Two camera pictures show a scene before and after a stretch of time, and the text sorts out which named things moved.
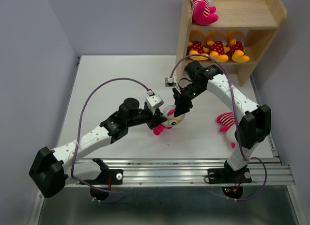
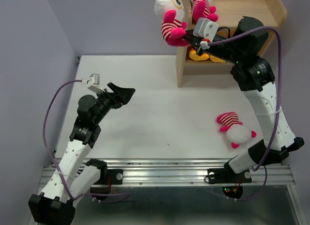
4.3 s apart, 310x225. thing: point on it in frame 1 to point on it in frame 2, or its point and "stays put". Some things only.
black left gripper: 158,118 to 125,95
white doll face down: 227,120 stays put
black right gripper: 182,103 to 195,40
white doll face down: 172,121 to 170,6
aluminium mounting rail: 191,171 stays put
